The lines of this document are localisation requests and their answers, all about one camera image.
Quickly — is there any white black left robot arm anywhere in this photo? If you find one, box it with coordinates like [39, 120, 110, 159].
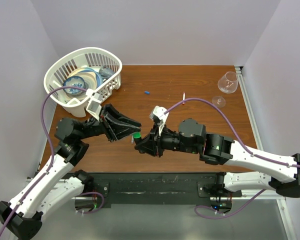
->
[0, 103, 142, 240]

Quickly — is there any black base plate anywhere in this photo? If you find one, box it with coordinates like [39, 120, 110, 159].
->
[84, 172, 242, 209]

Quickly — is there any light blue plate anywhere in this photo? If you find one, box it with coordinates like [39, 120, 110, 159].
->
[86, 67, 104, 88]

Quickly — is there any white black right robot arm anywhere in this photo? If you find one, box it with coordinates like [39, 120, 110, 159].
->
[133, 118, 300, 198]

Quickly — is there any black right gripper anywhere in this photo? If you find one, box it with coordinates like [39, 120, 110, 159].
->
[135, 121, 198, 158]

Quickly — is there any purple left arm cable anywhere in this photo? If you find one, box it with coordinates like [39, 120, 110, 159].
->
[0, 86, 106, 240]

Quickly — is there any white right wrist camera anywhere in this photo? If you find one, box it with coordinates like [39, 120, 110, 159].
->
[149, 105, 169, 136]

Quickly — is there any clear wine glass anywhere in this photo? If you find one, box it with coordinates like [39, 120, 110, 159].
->
[212, 71, 239, 108]

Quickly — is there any green highlighter cap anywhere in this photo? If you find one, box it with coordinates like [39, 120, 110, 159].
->
[132, 132, 141, 139]

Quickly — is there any white dish rack basket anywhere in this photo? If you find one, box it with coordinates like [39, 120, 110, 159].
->
[43, 47, 123, 118]

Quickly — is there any blue patterned bowl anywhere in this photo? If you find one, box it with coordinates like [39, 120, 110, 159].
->
[62, 76, 86, 97]

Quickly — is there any grey blue mug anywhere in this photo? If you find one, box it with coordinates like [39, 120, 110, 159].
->
[98, 65, 115, 81]

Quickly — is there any aluminium frame rail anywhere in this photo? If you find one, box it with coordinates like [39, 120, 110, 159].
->
[234, 66, 264, 151]

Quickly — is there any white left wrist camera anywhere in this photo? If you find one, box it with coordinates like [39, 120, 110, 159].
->
[85, 88, 103, 121]

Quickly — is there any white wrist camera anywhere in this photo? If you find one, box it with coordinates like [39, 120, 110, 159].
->
[149, 105, 169, 136]
[85, 88, 103, 121]

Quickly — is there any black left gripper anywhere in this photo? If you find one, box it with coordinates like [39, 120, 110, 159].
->
[76, 103, 141, 142]

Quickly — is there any beige blue plate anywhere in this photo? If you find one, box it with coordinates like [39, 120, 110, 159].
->
[68, 67, 97, 90]

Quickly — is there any black green highlighter pen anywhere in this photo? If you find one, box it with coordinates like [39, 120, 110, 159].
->
[134, 137, 143, 146]

